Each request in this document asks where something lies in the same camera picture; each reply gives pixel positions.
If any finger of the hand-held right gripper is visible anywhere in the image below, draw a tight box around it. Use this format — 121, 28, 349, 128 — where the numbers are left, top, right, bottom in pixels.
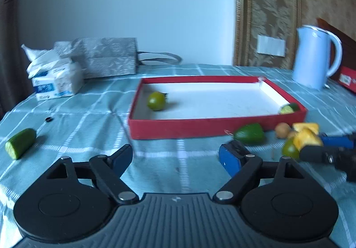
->
299, 144, 356, 182
319, 133, 356, 150

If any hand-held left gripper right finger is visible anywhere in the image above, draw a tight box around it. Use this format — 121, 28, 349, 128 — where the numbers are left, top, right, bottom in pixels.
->
213, 141, 309, 204

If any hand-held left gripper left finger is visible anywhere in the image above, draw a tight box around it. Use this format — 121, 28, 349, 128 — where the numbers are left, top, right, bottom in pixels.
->
46, 144, 140, 205

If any yellow corn piece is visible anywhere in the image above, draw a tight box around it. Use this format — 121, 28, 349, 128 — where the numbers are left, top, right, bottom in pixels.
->
292, 123, 320, 135
293, 129, 323, 151

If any green pepper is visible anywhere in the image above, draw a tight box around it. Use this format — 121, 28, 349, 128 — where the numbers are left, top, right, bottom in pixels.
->
233, 123, 265, 145

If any red cardboard box tray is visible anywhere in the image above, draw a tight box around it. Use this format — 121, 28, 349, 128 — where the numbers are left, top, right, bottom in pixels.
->
128, 75, 308, 140

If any short cucumber piece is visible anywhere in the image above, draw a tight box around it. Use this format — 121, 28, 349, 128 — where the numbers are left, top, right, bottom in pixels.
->
279, 103, 300, 115

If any teal checked tablecloth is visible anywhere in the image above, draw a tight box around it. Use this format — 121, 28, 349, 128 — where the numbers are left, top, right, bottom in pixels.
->
0, 64, 356, 248

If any red box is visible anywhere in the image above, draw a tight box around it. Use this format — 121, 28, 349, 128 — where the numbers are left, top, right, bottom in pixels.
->
338, 67, 356, 90

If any green tomato with stem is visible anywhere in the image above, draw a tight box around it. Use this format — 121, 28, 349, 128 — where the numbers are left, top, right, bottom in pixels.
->
147, 91, 169, 111

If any light blue electric kettle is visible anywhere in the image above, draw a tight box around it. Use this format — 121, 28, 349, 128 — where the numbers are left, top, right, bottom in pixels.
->
292, 25, 343, 90

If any reddish brown wooden board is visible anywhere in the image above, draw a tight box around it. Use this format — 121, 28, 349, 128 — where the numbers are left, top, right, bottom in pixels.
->
317, 18, 356, 81

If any long cucumber piece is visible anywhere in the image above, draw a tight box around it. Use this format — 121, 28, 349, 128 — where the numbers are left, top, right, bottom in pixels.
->
5, 128, 36, 160

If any white tissue pack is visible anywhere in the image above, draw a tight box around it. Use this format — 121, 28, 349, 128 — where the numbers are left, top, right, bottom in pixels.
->
22, 43, 85, 102

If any grey patterned gift bag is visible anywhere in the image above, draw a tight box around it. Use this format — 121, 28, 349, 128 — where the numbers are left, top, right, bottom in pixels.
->
54, 37, 182, 79

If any brown curtain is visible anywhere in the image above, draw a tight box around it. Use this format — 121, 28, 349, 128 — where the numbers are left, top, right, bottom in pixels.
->
0, 0, 31, 118

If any white wall switch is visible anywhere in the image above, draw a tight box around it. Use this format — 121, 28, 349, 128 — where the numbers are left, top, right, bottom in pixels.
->
256, 35, 286, 57

